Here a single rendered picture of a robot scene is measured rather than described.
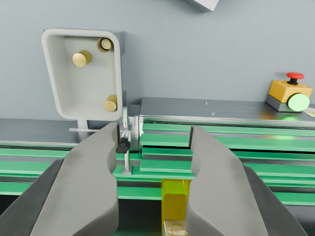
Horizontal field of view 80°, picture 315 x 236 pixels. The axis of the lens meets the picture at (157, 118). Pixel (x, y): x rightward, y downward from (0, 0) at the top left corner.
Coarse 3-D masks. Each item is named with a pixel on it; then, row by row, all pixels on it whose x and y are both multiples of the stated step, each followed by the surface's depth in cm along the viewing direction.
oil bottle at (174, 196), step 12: (168, 180) 45; (180, 180) 45; (168, 192) 41; (180, 192) 42; (168, 204) 39; (180, 204) 39; (168, 216) 36; (180, 216) 37; (168, 228) 35; (180, 228) 35
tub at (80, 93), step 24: (48, 48) 43; (72, 48) 50; (96, 48) 50; (48, 72) 46; (72, 72) 53; (96, 72) 53; (120, 72) 46; (72, 96) 55; (96, 96) 56; (120, 96) 48
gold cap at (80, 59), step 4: (80, 52) 47; (84, 52) 48; (88, 52) 50; (76, 56) 46; (80, 56) 46; (84, 56) 47; (88, 56) 48; (76, 60) 47; (80, 60) 47; (84, 60) 47; (88, 60) 48; (76, 64) 47; (80, 64) 47; (84, 64) 47
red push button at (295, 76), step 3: (291, 72) 51; (294, 72) 51; (288, 75) 50; (291, 75) 50; (294, 75) 49; (297, 75) 49; (300, 75) 49; (303, 75) 49; (291, 78) 51; (294, 78) 49; (297, 78) 49; (300, 78) 49; (291, 81) 51; (294, 81) 51
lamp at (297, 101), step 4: (292, 96) 49; (296, 96) 48; (300, 96) 47; (304, 96) 47; (288, 100) 50; (292, 100) 48; (296, 100) 48; (300, 100) 47; (304, 100) 47; (308, 100) 47; (288, 104) 50; (292, 104) 48; (296, 104) 48; (300, 104) 48; (304, 104) 48; (308, 104) 48; (292, 108) 49; (296, 108) 48; (300, 108) 48; (304, 108) 48
